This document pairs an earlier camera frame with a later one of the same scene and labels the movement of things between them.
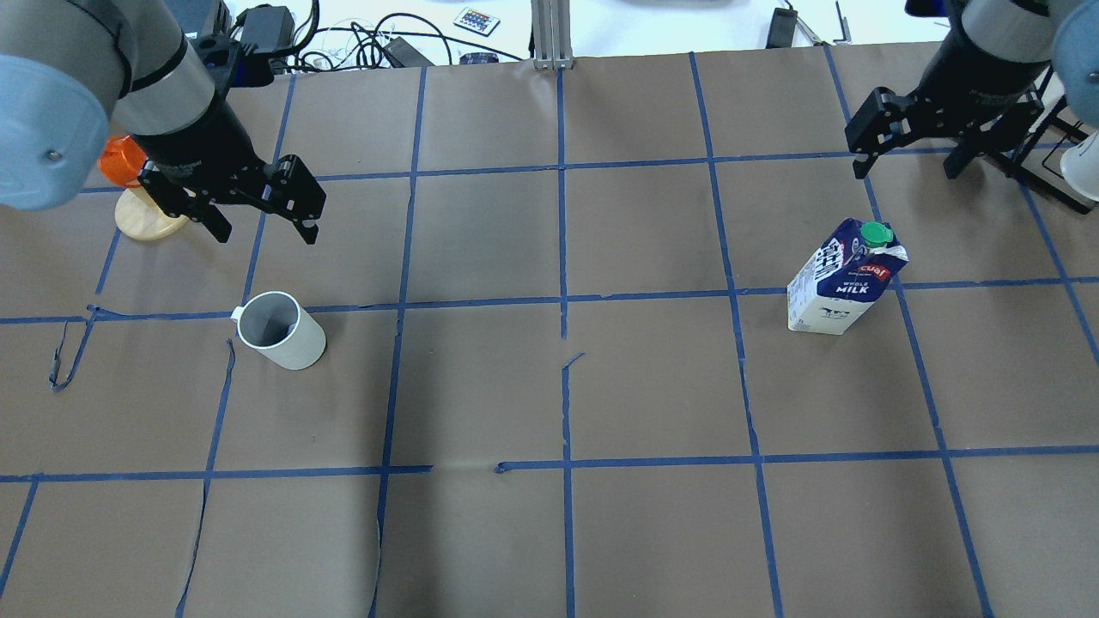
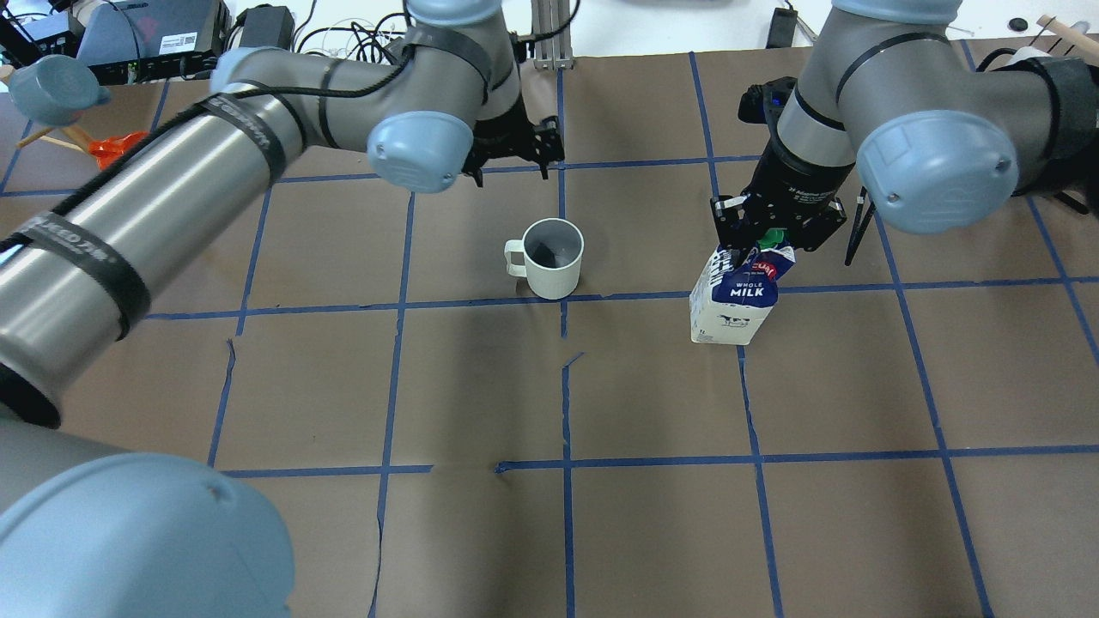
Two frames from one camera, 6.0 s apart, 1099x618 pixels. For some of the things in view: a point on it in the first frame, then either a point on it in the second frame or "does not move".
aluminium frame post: (551, 26) does not move
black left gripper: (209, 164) to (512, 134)
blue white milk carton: (843, 276) to (728, 300)
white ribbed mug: (273, 323) to (553, 250)
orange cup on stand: (121, 160) does not move
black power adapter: (782, 27) does not move
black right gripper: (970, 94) to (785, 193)
